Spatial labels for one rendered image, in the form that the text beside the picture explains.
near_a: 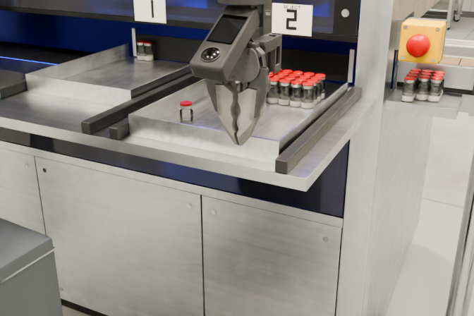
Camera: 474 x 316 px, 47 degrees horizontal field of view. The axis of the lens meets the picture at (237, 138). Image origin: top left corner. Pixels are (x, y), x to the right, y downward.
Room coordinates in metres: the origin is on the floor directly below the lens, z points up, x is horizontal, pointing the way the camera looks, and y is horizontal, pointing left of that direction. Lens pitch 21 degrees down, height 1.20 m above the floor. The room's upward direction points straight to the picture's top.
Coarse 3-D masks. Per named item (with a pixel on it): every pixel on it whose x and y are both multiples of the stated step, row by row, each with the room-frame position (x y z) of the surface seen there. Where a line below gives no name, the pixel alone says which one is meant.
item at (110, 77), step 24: (120, 48) 1.35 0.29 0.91; (48, 72) 1.13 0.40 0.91; (72, 72) 1.19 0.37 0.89; (96, 72) 1.22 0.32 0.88; (120, 72) 1.22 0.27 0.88; (144, 72) 1.22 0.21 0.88; (168, 72) 1.22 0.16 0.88; (72, 96) 1.02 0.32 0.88; (96, 96) 1.00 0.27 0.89; (120, 96) 0.97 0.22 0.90
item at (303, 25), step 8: (272, 8) 1.12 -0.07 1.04; (280, 8) 1.11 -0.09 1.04; (288, 8) 1.10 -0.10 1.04; (296, 8) 1.10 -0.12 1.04; (304, 8) 1.09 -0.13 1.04; (272, 16) 1.12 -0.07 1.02; (280, 16) 1.11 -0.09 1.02; (288, 16) 1.10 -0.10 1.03; (304, 16) 1.09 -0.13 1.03; (272, 24) 1.12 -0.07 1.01; (280, 24) 1.11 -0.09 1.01; (296, 24) 1.09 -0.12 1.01; (304, 24) 1.09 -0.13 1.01; (272, 32) 1.12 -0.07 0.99; (280, 32) 1.11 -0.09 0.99; (288, 32) 1.10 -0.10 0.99; (296, 32) 1.09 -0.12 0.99; (304, 32) 1.09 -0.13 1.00
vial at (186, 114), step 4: (192, 104) 0.85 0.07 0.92; (184, 108) 0.84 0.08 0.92; (188, 108) 0.84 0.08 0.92; (180, 112) 0.84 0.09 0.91; (184, 112) 0.84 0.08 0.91; (188, 112) 0.84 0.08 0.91; (192, 112) 0.84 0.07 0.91; (180, 116) 0.84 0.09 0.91; (184, 116) 0.84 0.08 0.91; (188, 116) 0.84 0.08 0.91; (192, 116) 0.84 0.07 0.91; (180, 120) 0.84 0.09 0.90; (184, 120) 0.84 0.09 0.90; (188, 120) 0.84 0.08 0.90; (192, 120) 0.84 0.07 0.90; (192, 124) 0.84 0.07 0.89
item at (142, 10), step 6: (138, 0) 1.26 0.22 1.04; (144, 0) 1.26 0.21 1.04; (150, 0) 1.25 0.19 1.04; (156, 0) 1.24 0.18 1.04; (162, 0) 1.23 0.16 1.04; (138, 6) 1.26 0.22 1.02; (144, 6) 1.26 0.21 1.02; (150, 6) 1.25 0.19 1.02; (156, 6) 1.24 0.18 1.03; (162, 6) 1.23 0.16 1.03; (138, 12) 1.26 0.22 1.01; (144, 12) 1.26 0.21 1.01; (150, 12) 1.25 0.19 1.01; (156, 12) 1.24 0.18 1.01; (162, 12) 1.23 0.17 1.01; (138, 18) 1.26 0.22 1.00; (144, 18) 1.26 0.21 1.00; (150, 18) 1.25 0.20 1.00; (156, 18) 1.24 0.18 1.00; (162, 18) 1.24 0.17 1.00
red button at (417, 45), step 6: (414, 36) 0.97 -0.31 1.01; (420, 36) 0.96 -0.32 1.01; (426, 36) 0.97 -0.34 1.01; (408, 42) 0.97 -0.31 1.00; (414, 42) 0.96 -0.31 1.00; (420, 42) 0.96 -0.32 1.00; (426, 42) 0.96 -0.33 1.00; (408, 48) 0.97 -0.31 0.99; (414, 48) 0.96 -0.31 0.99; (420, 48) 0.96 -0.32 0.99; (426, 48) 0.95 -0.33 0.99; (414, 54) 0.96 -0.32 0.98; (420, 54) 0.96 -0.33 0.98
